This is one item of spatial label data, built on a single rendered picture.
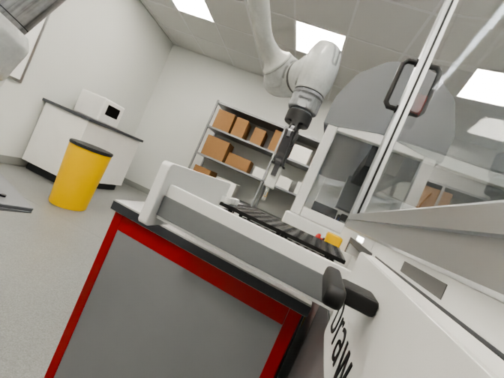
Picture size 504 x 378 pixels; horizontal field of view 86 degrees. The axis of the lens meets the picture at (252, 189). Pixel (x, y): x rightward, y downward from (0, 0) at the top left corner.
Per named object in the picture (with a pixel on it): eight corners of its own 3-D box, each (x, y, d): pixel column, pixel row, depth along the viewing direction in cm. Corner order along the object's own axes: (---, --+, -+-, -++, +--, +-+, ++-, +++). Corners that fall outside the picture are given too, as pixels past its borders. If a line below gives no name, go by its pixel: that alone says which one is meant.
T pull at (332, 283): (319, 305, 16) (329, 284, 16) (321, 277, 23) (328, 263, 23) (380, 337, 15) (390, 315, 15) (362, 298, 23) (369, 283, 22)
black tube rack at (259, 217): (205, 235, 47) (220, 201, 47) (237, 230, 64) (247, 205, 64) (328, 299, 41) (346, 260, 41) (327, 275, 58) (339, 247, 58)
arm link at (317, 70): (333, 103, 78) (303, 104, 89) (355, 52, 78) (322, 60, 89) (308, 82, 72) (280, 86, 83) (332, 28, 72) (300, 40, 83)
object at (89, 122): (14, 164, 334) (52, 73, 332) (85, 174, 447) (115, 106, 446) (60, 187, 322) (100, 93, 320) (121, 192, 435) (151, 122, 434)
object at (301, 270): (154, 217, 45) (169, 184, 45) (214, 217, 70) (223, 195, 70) (402, 350, 34) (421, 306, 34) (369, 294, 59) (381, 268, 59)
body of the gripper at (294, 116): (289, 112, 84) (277, 140, 84) (288, 103, 76) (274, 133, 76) (312, 121, 83) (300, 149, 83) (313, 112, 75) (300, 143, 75)
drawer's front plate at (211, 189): (136, 221, 44) (163, 159, 44) (208, 219, 72) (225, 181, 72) (144, 226, 44) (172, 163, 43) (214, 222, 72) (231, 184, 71)
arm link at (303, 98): (293, 82, 76) (285, 102, 76) (325, 93, 74) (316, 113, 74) (294, 95, 85) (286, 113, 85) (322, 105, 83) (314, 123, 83)
